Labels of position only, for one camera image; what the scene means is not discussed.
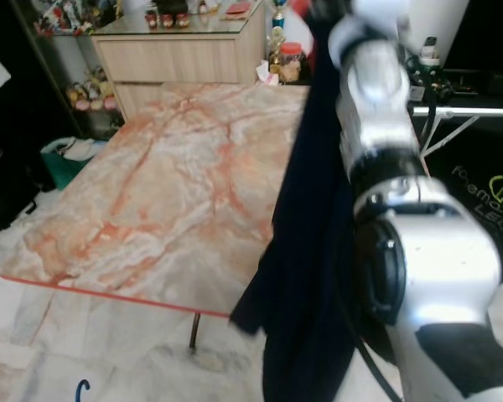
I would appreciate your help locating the black display shelf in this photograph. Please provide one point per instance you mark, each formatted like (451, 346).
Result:
(88, 88)

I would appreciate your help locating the teal plastic bin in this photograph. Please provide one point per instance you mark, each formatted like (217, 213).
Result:
(63, 172)

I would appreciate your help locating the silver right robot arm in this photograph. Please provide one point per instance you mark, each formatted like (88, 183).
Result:
(377, 109)

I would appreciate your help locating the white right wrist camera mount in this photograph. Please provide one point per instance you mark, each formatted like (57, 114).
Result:
(381, 10)

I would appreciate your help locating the pink marble table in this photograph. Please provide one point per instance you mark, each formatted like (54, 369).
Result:
(159, 184)

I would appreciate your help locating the red lidded jar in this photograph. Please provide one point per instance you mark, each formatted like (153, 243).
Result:
(289, 63)

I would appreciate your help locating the light wooden cabinet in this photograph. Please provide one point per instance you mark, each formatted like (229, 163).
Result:
(184, 63)

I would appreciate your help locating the navy garment with red trim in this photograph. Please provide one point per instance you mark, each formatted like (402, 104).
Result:
(310, 276)

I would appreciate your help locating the blue gold trophy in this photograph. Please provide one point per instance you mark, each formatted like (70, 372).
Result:
(278, 12)

